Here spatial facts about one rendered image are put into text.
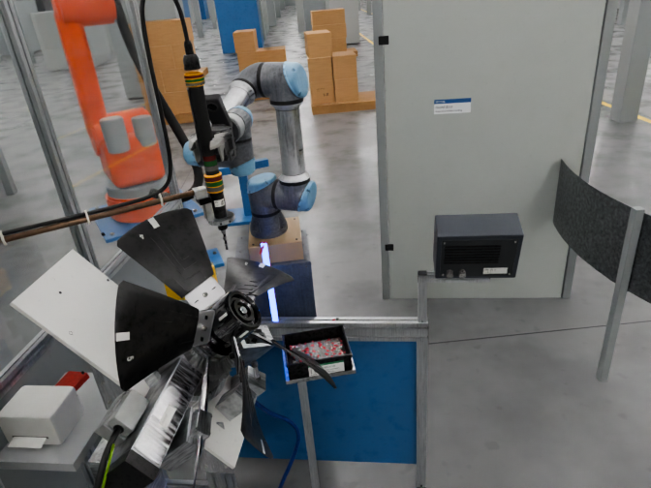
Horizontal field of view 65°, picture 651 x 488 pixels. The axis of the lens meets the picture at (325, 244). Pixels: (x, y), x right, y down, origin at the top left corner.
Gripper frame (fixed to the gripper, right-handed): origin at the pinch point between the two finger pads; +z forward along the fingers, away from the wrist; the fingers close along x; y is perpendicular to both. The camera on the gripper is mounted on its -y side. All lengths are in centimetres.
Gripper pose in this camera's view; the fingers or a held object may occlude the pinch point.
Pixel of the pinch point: (201, 144)
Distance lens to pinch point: 125.7
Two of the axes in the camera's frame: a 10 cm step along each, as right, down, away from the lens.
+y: 0.8, 8.9, 4.5
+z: -1.1, 4.6, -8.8
